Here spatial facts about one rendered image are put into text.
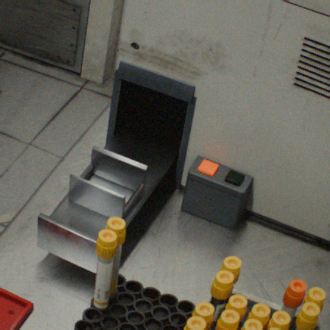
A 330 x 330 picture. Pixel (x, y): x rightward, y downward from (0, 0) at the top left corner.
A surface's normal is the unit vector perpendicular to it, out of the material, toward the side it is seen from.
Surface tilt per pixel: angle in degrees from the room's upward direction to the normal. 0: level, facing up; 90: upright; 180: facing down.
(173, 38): 90
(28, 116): 0
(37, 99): 0
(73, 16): 90
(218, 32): 90
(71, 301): 0
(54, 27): 90
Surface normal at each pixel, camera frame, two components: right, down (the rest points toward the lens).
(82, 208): 0.13, -0.76
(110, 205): -0.40, 0.55
